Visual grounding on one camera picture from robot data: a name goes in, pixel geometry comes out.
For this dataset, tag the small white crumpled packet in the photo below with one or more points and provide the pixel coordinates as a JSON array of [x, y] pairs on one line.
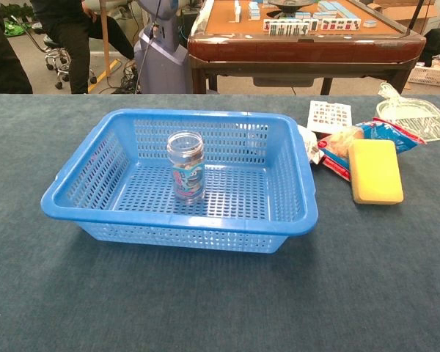
[[309, 143]]

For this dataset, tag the long blue mahjong tile wall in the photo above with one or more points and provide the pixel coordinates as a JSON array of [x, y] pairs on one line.
[[333, 9]]

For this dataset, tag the yellow rectangular sponge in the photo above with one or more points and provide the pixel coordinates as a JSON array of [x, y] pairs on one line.
[[375, 172]]

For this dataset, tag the green object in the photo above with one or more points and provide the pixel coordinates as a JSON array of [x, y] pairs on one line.
[[16, 29]]

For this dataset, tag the wooden post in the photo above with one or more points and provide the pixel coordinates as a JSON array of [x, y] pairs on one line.
[[105, 36]]

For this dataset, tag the thin black pole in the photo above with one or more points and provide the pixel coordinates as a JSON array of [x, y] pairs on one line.
[[414, 18]]

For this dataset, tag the white printed pattern card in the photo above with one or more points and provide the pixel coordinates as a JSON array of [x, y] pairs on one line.
[[330, 115]]

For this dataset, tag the white plastic crate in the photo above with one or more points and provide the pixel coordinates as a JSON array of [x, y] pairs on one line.
[[432, 77]]

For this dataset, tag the brown mahjong table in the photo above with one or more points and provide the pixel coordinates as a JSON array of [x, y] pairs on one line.
[[297, 47]]

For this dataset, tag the blue perforated plastic basket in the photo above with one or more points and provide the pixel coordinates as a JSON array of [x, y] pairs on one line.
[[242, 220]]

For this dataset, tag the standing person in black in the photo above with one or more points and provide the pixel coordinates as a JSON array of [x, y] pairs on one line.
[[3, 62]]

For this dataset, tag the clear jar with cartoon label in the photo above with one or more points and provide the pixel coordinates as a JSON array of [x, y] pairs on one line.
[[186, 176]]

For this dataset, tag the cardboard boxes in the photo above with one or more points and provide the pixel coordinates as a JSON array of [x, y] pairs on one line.
[[407, 11]]

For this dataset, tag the chrome wheeled stool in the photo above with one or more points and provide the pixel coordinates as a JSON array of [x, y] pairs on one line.
[[56, 55]]

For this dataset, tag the clear plastic zip bag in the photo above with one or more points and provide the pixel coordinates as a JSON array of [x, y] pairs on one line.
[[414, 117]]

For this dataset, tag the red blue bread package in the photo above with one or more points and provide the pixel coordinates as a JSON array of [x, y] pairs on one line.
[[337, 146]]

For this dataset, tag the white standing mahjong tiles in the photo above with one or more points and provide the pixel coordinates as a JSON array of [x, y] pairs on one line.
[[237, 9]]

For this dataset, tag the blue mahjong tile stack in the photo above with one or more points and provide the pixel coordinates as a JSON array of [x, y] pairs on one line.
[[254, 11]]

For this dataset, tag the seated person in black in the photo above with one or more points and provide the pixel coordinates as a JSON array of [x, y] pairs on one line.
[[77, 36]]

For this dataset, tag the row of face-up mahjong tiles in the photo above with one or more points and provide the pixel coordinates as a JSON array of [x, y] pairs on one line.
[[311, 26]]

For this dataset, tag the single blue mahjong tile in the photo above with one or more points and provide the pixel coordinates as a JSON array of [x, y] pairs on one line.
[[370, 23]]

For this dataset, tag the dark mahjong dice dome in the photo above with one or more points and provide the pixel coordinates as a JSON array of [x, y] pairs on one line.
[[291, 3]]

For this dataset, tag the purple grey robot base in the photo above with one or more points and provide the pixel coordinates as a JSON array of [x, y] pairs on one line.
[[161, 62]]

